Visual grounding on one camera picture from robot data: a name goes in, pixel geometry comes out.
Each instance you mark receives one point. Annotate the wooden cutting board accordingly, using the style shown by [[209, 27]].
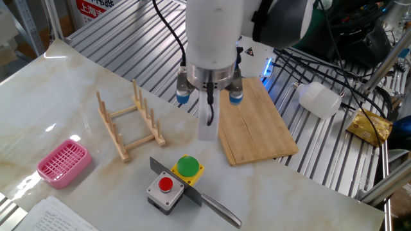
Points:
[[257, 128]]

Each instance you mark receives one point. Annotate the gold foil packet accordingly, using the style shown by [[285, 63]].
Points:
[[369, 126]]

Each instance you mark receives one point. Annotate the aluminium corner post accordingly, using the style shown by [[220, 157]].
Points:
[[53, 19]]

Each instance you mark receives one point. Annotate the marble pattern table mat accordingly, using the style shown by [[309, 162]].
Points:
[[289, 199]]

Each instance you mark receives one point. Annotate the round steel frame pole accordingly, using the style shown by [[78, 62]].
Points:
[[385, 61]]

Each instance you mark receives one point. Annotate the wooden peg rack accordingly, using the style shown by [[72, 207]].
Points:
[[123, 152]]

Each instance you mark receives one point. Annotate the red button grey box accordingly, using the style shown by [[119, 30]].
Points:
[[165, 189]]

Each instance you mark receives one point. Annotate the steel cleaver knife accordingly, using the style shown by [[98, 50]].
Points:
[[221, 213]]

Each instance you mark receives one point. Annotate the dark blue round object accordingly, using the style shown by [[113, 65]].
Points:
[[401, 134]]

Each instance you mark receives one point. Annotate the pink plastic soap basket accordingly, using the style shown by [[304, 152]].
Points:
[[64, 163]]

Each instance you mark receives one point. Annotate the aluminium frame bar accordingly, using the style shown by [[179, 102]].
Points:
[[385, 183]]

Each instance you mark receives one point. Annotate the grey metal storage shelf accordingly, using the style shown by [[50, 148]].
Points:
[[30, 29]]

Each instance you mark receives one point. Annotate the silver wrist bracket blue cap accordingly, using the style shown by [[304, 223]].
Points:
[[236, 91], [183, 90]]

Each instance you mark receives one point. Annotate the white plastic LED bulb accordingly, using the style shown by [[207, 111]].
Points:
[[319, 99]]

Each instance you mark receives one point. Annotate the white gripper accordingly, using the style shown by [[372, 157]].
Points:
[[208, 128]]

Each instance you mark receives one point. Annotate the black fabric bag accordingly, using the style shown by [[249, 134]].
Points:
[[353, 38]]

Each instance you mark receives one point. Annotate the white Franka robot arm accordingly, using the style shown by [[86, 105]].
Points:
[[212, 32]]

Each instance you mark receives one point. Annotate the green button yellow box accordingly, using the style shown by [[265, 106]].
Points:
[[187, 167]]

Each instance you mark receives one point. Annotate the red white printed sign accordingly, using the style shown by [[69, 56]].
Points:
[[93, 9]]

